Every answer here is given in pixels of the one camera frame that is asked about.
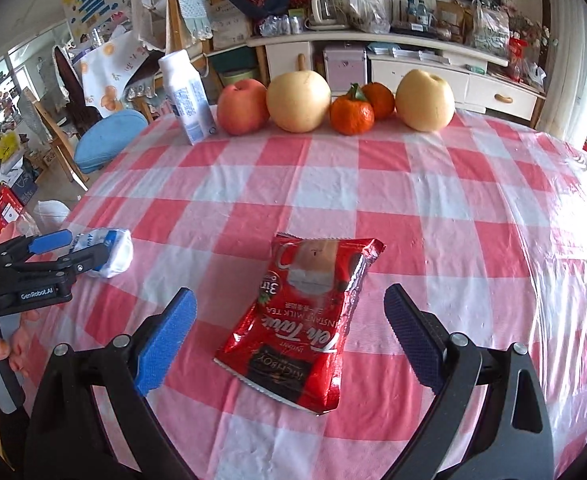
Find plain orange tangerine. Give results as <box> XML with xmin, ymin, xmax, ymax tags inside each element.
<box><xmin>362</xmin><ymin>81</ymin><xmax>395</xmax><ymax>121</ymax></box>

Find white orange print cloth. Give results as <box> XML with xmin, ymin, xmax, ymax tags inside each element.
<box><xmin>80</xmin><ymin>27</ymin><xmax>154</xmax><ymax>118</ymax></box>

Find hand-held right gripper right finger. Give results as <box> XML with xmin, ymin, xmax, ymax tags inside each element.
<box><xmin>383</xmin><ymin>283</ymin><xmax>557</xmax><ymax>480</ymax></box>

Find artificial flowers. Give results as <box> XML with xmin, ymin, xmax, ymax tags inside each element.
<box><xmin>501</xmin><ymin>0</ymin><xmax>559</xmax><ymax>48</ymax></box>

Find large cardboard box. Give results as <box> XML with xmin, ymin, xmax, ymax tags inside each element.
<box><xmin>208</xmin><ymin>2</ymin><xmax>253</xmax><ymax>52</ymax></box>

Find dark brown chair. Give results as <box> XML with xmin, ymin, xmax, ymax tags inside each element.
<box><xmin>53</xmin><ymin>45</ymin><xmax>101</xmax><ymax>133</ymax></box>

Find white plastic bag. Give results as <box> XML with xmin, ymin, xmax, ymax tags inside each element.
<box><xmin>33</xmin><ymin>200</ymin><xmax>71</xmax><ymax>231</ymax></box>

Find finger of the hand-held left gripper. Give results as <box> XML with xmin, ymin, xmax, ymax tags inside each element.
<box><xmin>0</xmin><ymin>245</ymin><xmax>112</xmax><ymax>286</ymax></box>
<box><xmin>0</xmin><ymin>228</ymin><xmax>74</xmax><ymax>271</ymax></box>

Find clear plastic bag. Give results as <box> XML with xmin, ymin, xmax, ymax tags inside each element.
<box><xmin>347</xmin><ymin>0</ymin><xmax>391</xmax><ymax>35</ymax></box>

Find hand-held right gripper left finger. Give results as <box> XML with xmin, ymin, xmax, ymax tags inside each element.
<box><xmin>23</xmin><ymin>287</ymin><xmax>199</xmax><ymax>480</ymax></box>

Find red box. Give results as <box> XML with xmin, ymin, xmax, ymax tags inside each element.
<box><xmin>0</xmin><ymin>184</ymin><xmax>24</xmax><ymax>241</ymax></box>

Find white glass kettle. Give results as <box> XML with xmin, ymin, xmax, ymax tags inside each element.
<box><xmin>307</xmin><ymin>0</ymin><xmax>349</xmax><ymax>31</ymax></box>

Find patterned plastic bag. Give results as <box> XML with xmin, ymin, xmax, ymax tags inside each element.
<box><xmin>468</xmin><ymin>0</ymin><xmax>511</xmax><ymax>53</ymax></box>

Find pack of small bottles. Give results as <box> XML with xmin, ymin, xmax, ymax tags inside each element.
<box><xmin>258</xmin><ymin>14</ymin><xmax>304</xmax><ymax>37</ymax></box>

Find pale green bucket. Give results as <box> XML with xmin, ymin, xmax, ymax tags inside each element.
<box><xmin>220</xmin><ymin>66</ymin><xmax>261</xmax><ymax>88</ymax></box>

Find white plastic packet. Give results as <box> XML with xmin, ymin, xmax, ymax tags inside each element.
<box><xmin>70</xmin><ymin>227</ymin><xmax>134</xmax><ymax>279</ymax></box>

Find white plastic bottle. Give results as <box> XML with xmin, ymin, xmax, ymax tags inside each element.
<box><xmin>158</xmin><ymin>50</ymin><xmax>218</xmax><ymax>146</ymax></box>

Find pale lace chair cover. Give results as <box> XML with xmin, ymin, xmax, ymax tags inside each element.
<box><xmin>169</xmin><ymin>0</ymin><xmax>214</xmax><ymax>43</ymax></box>

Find pink storage box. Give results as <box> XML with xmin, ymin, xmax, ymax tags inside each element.
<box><xmin>322</xmin><ymin>44</ymin><xmax>368</xmax><ymax>92</ymax></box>

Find yellow bag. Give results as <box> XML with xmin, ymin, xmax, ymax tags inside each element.
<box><xmin>0</xmin><ymin>132</ymin><xmax>21</xmax><ymax>163</ymax></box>

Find red apple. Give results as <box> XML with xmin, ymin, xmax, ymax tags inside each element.
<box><xmin>216</xmin><ymin>78</ymin><xmax>270</xmax><ymax>136</ymax></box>

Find red milk tea packet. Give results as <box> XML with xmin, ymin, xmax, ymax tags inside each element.
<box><xmin>214</xmin><ymin>232</ymin><xmax>387</xmax><ymax>415</ymax></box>

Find white television cabinet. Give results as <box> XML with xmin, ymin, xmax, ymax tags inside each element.
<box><xmin>246</xmin><ymin>30</ymin><xmax>547</xmax><ymax>121</ymax></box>

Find tangerine with green leaf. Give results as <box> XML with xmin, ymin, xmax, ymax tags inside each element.
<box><xmin>330</xmin><ymin>83</ymin><xmax>375</xmax><ymax>136</ymax></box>

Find white curtain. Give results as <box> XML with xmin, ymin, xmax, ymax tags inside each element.
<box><xmin>538</xmin><ymin>0</ymin><xmax>587</xmax><ymax>136</ymax></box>

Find light wooden chair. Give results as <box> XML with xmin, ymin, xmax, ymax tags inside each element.
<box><xmin>23</xmin><ymin>87</ymin><xmax>91</xmax><ymax>186</ymax></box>

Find red checkered tablecloth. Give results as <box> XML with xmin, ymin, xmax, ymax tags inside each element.
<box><xmin>18</xmin><ymin>105</ymin><xmax>587</xmax><ymax>480</ymax></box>

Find small cardboard box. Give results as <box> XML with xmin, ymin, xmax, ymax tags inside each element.
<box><xmin>434</xmin><ymin>0</ymin><xmax>471</xmax><ymax>33</ymax></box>

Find red gift packet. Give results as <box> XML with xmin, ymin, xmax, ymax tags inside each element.
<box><xmin>508</xmin><ymin>35</ymin><xmax>529</xmax><ymax>81</ymax></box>

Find blue chair cushion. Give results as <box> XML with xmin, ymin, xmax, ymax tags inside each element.
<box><xmin>74</xmin><ymin>109</ymin><xmax>149</xmax><ymax>175</ymax></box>

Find yellow pear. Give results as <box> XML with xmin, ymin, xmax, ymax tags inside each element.
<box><xmin>266</xmin><ymin>70</ymin><xmax>332</xmax><ymax>133</ymax></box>
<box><xmin>395</xmin><ymin>69</ymin><xmax>455</xmax><ymax>132</ymax></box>

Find black tray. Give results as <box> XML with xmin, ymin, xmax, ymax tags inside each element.
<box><xmin>391</xmin><ymin>22</ymin><xmax>444</xmax><ymax>37</ymax></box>

